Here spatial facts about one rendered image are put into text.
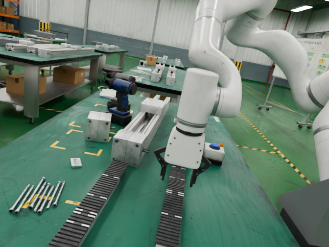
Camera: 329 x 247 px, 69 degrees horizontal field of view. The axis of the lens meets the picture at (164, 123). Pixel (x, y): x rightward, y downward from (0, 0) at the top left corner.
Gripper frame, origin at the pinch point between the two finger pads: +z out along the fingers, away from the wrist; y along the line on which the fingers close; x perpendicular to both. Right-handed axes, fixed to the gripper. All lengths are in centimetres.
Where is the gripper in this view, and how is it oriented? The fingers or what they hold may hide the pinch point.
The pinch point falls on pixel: (177, 178)
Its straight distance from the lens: 72.3
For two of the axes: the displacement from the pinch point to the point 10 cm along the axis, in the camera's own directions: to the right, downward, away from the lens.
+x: 1.3, -2.9, 9.5
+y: 9.7, 2.2, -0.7
